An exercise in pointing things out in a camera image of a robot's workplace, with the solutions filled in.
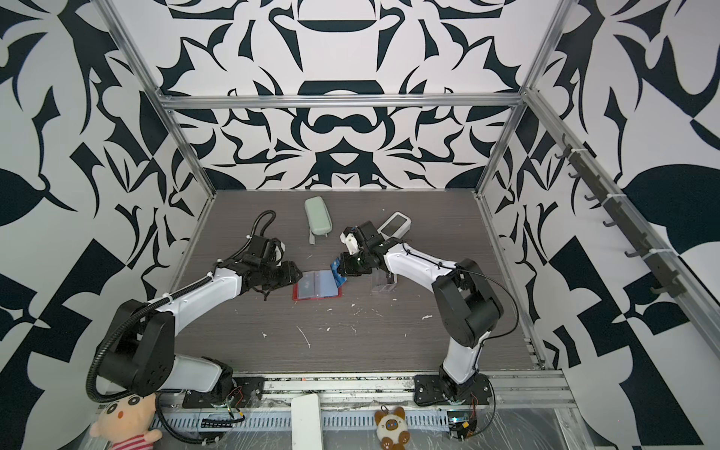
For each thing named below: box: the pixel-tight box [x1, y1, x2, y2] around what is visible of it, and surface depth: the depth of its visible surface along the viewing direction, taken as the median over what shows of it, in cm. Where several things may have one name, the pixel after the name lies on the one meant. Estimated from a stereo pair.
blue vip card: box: [330, 256, 347, 288], surface depth 89 cm
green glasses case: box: [304, 195, 333, 236], surface depth 111 cm
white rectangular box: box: [290, 392, 322, 450], surface depth 67 cm
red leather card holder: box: [292, 269, 344, 301], surface depth 94 cm
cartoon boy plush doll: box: [89, 392, 164, 450], surface depth 66 cm
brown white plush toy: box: [374, 405, 411, 450], surface depth 69 cm
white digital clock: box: [376, 210, 413, 241], surface depth 107 cm
